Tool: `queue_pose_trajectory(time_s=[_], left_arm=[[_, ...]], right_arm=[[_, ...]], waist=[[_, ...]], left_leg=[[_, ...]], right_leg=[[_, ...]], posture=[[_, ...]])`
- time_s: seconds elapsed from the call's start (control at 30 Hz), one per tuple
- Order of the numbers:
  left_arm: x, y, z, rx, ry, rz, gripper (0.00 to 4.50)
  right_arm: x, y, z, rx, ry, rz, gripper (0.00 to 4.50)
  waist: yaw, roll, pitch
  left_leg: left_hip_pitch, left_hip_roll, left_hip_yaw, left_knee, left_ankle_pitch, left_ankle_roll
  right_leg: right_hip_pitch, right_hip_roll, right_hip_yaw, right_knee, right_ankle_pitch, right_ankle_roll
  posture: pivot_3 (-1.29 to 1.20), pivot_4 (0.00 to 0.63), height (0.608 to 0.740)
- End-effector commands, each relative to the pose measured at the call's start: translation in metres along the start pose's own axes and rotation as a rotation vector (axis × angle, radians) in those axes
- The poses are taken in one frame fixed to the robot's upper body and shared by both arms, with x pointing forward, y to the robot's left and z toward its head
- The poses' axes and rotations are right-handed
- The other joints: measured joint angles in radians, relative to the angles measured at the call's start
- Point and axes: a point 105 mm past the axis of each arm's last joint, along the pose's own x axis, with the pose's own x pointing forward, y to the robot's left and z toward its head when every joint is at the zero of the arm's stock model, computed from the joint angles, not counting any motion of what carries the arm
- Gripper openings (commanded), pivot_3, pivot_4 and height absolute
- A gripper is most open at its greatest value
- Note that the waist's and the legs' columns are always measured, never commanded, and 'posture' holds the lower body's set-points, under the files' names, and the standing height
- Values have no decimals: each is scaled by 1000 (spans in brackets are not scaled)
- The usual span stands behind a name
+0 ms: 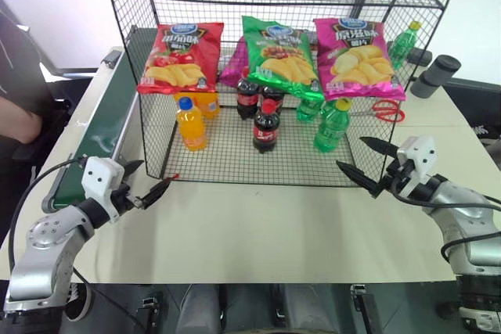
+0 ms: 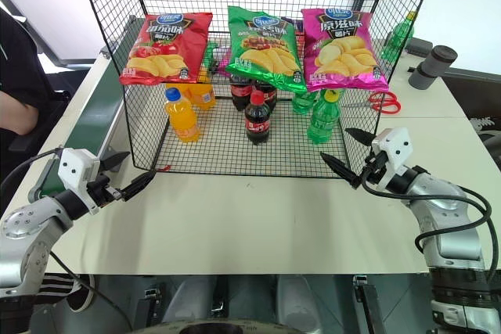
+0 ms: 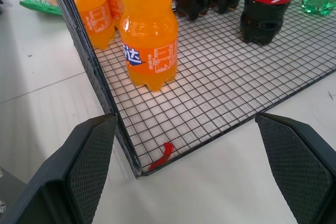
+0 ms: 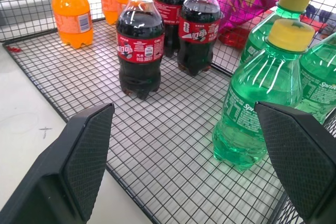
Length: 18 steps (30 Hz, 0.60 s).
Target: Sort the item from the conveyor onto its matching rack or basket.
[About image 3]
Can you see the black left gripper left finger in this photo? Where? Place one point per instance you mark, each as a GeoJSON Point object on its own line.
{"type": "Point", "coordinates": [65, 171]}

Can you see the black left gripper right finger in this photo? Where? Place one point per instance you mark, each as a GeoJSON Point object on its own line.
{"type": "Point", "coordinates": [299, 166]}

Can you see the orange soda bottle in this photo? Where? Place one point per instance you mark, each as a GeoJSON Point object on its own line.
{"type": "Point", "coordinates": [90, 6]}
{"type": "Point", "coordinates": [149, 32]}
{"type": "Point", "coordinates": [113, 1]}

